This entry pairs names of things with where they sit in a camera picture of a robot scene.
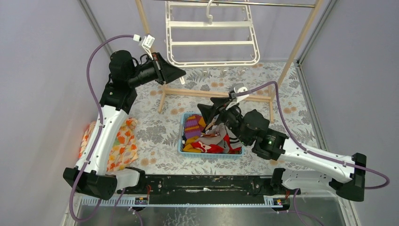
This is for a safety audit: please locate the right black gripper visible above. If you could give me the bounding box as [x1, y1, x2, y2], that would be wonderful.
[196, 96, 249, 145]

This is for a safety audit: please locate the grey sock with red stripes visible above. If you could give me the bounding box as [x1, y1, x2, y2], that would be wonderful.
[202, 123, 228, 145]

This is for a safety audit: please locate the white plastic clip hanger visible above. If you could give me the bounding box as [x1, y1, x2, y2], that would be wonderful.
[165, 0, 261, 69]

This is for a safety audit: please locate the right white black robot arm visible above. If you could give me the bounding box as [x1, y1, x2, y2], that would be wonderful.
[197, 97, 367, 202]

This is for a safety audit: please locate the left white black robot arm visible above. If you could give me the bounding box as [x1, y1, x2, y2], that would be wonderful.
[63, 50, 186, 200]

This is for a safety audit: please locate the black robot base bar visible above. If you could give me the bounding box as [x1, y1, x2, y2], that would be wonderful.
[125, 175, 295, 204]

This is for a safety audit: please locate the purple orange striped sock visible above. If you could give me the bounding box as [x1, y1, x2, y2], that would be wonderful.
[184, 114, 206, 139]

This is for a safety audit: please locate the red white patterned sock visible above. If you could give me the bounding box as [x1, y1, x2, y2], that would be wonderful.
[187, 141, 224, 153]

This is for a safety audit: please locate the grey striped cuff sock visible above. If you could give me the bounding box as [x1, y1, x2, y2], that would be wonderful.
[227, 129, 244, 149]

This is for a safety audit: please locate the blue plastic sock basket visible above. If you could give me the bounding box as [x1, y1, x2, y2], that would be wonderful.
[177, 112, 246, 160]

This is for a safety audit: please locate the floral patterned table mat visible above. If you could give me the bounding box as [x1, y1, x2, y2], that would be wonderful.
[130, 62, 319, 175]

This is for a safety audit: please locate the metal hanging rod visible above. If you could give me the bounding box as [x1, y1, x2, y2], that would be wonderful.
[172, 0, 316, 8]

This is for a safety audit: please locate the orange floral cloth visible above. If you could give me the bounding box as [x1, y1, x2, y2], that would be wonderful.
[78, 117, 139, 172]

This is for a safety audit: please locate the wooden drying rack frame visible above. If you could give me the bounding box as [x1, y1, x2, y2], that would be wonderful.
[135, 0, 323, 122]

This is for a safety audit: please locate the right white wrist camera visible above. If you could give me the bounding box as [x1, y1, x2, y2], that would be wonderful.
[226, 83, 249, 109]

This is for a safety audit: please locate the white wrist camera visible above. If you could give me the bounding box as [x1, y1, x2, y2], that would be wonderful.
[226, 83, 249, 109]
[133, 34, 155, 60]

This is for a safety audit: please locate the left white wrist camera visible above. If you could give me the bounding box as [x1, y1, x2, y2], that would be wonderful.
[133, 34, 155, 60]

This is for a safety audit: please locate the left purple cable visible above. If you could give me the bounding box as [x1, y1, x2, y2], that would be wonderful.
[68, 34, 141, 226]

